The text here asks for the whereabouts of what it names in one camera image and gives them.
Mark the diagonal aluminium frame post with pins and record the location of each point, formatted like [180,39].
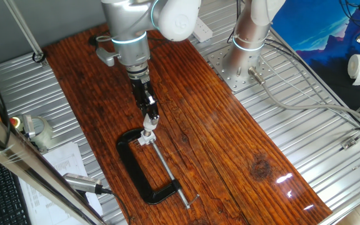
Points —
[23,29]

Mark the white bulb socket adapter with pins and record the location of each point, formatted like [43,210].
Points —
[145,140]

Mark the steel frame beam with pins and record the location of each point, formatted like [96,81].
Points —
[27,165]

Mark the brown wooden board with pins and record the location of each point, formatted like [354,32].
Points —
[217,140]

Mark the printed paper sheets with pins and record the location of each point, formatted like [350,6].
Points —
[61,161]

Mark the white light bulb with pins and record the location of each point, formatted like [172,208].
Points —
[150,125]

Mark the white power strip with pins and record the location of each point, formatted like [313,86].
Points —
[203,31]

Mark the clear tape roll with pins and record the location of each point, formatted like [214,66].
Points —
[44,134]

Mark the blue mountain poster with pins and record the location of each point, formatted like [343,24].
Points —
[323,37]

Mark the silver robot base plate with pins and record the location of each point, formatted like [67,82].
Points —
[217,61]

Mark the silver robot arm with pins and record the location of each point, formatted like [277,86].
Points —
[130,31]

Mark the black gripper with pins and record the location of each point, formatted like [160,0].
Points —
[141,89]

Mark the silver ribbed handheld device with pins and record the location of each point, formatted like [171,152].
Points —
[80,182]

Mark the black C-clamp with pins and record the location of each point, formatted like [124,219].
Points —
[133,168]

